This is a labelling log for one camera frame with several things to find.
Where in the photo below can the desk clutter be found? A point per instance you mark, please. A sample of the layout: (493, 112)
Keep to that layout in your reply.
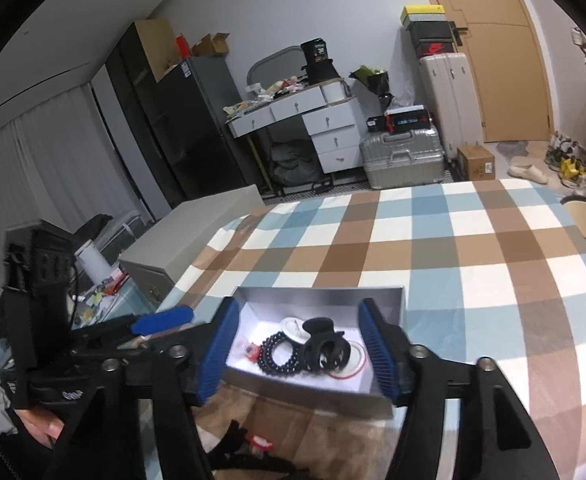
(268, 95)

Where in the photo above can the dark wardrobe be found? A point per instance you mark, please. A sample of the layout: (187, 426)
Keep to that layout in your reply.
(133, 110)

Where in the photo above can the person's left hand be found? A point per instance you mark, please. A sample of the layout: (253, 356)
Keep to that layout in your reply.
(40, 425)

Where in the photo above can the pile of sneakers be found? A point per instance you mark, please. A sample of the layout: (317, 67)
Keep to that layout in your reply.
(570, 165)

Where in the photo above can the silver suitcase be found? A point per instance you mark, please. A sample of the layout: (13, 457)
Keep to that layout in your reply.
(403, 160)

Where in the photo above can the black shoebox with red logo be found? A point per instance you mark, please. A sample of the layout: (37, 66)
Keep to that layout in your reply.
(435, 48)

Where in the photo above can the dark wrapped flower bouquet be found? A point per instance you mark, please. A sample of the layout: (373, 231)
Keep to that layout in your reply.
(370, 79)

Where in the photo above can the wooden door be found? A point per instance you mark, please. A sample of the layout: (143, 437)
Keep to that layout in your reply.
(488, 60)

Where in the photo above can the white suitcase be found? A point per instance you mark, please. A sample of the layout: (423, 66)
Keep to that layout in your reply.
(450, 105)

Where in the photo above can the small cardboard box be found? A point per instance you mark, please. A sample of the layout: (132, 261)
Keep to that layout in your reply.
(475, 162)

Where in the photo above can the white curtain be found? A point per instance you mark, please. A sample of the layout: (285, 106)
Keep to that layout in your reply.
(48, 160)

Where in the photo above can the open cardboard box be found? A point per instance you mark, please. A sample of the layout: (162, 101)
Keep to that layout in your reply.
(210, 45)

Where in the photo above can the black refrigerator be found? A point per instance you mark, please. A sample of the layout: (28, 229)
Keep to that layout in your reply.
(198, 130)

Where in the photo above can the plaid tablecloth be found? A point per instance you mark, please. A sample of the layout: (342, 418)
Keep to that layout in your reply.
(473, 285)

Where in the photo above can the white thermos bottle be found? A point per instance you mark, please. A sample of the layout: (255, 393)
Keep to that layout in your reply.
(93, 262)

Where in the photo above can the black bag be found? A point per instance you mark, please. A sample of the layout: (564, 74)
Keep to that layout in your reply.
(323, 72)

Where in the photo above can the white bangle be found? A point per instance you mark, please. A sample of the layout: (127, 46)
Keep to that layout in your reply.
(290, 327)

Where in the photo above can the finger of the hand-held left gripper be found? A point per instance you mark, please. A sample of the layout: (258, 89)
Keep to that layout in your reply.
(193, 331)
(163, 320)

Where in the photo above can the grey rug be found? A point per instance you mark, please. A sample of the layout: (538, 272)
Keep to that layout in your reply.
(513, 148)

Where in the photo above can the black scrunchie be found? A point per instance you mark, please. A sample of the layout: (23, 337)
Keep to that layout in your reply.
(230, 442)

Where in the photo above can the black canister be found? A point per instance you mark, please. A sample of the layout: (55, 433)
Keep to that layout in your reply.
(314, 50)

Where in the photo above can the black hair accessory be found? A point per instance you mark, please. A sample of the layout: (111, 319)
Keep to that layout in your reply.
(273, 466)

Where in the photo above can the white desk with drawers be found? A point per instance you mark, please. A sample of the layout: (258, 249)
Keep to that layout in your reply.
(333, 125)

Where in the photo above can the grey cardboard box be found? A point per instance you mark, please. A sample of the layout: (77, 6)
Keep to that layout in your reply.
(313, 395)

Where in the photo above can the grey bag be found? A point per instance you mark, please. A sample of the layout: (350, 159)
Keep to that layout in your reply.
(295, 165)

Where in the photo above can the red hair clip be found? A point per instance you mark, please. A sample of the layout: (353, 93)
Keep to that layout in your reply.
(261, 443)

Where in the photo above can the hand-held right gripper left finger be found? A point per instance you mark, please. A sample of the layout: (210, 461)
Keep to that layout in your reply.
(218, 355)

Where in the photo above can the beige slipper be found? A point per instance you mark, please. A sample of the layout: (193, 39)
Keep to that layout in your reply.
(530, 172)

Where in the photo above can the small red ornament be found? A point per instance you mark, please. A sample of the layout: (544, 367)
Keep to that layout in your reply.
(250, 350)

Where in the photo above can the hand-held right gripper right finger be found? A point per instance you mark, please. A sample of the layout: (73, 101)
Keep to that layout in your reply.
(378, 350)

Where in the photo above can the black and red box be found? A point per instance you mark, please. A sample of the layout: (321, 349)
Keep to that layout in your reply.
(408, 120)

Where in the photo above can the black clothing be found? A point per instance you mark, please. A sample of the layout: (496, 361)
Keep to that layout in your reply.
(93, 227)

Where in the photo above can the black hair claw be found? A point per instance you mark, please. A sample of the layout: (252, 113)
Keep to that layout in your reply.
(325, 345)

